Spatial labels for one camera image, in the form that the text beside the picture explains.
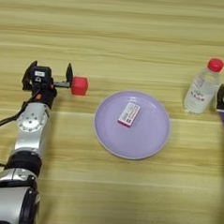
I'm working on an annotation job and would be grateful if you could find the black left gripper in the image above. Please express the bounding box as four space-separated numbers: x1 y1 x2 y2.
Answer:
20 59 75 112

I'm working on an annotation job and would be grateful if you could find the clear bottle with red cap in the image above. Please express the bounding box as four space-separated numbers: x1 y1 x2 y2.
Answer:
182 55 224 118

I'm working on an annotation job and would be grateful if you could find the red cube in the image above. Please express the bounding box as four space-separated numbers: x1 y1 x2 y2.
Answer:
70 76 90 97

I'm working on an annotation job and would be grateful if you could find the white and pink eraser box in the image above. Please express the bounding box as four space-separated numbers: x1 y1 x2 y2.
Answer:
117 100 142 129

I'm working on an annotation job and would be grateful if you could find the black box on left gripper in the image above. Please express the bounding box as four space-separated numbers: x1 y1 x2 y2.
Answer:
29 65 53 86

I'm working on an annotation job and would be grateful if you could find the lilac round plate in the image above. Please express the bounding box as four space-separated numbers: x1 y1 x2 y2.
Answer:
92 88 173 162

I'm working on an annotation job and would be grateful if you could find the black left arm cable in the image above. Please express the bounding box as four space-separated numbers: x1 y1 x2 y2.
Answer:
0 89 41 171

